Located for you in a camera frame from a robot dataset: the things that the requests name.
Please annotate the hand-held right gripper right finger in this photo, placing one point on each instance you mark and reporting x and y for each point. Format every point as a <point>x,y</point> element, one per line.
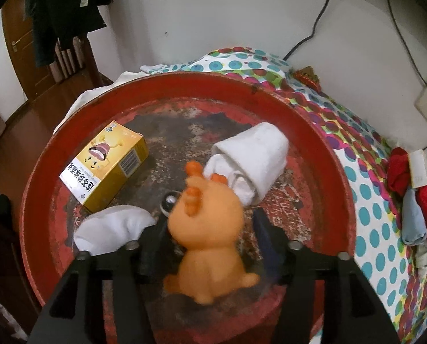
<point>267,247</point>

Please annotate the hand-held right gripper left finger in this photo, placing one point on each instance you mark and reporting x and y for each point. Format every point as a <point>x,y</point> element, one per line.
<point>152,258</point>

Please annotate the orange toy animal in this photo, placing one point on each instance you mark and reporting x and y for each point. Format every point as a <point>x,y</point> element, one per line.
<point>206,229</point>

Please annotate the yellow cartoon box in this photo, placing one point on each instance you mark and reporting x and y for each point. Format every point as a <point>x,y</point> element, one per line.
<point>102,161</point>
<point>418,170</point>

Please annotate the round red tray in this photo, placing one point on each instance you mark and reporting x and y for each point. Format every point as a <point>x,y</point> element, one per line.
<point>181,129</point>

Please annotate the light blue sock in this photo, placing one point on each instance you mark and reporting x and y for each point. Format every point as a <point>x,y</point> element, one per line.
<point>414,222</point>

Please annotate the polka dot tablecloth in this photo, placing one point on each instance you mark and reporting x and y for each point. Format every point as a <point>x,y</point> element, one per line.
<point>371,193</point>

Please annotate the brown wooden door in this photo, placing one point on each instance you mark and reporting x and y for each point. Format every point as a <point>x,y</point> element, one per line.
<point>23,61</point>

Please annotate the wooden chair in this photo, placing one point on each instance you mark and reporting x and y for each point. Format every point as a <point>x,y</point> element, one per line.
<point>88,61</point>

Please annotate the red candy wrapper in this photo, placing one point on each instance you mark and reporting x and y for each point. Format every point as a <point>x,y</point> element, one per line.
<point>306,77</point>

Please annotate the dark hanging clothes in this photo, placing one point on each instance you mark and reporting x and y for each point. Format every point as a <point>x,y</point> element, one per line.
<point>63,7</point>

